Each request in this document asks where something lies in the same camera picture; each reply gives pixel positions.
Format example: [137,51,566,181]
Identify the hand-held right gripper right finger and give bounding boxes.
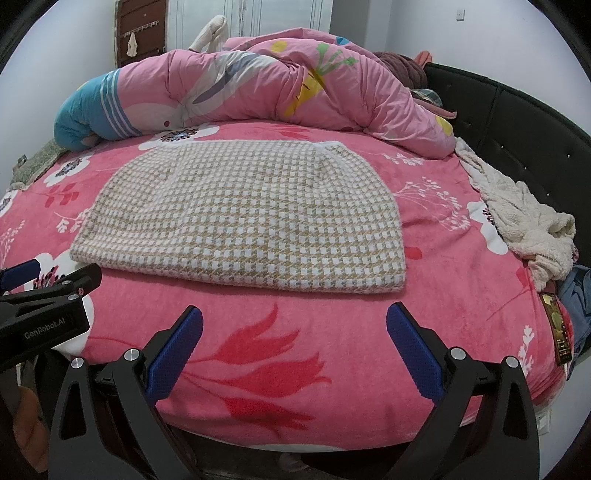
[387,301,541,480]

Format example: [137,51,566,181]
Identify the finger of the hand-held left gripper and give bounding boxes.
[0,263,103,315]
[0,258,42,294]

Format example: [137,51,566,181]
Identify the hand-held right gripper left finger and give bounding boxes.
[48,305,204,480]

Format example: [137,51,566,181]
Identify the beige white houndstooth coat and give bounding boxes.
[69,140,407,295]

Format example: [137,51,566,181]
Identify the person's left hand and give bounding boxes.
[11,388,51,472]

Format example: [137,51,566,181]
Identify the pink floral bed blanket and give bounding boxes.
[0,117,575,450]

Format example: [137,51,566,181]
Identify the grey green cloth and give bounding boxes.
[9,138,70,190]

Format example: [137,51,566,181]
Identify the blue jeans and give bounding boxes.
[556,265,591,365]

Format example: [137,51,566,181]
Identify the cream fleece blanket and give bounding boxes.
[455,136,578,294]

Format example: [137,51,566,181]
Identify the black upholstered headboard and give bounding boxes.
[422,62,591,268]

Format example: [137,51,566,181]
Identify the plaid cloth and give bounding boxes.
[409,88,455,118]

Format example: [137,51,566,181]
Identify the pink printed quilt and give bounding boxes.
[53,28,458,160]

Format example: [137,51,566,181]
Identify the brown wooden door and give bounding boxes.
[113,0,168,68]

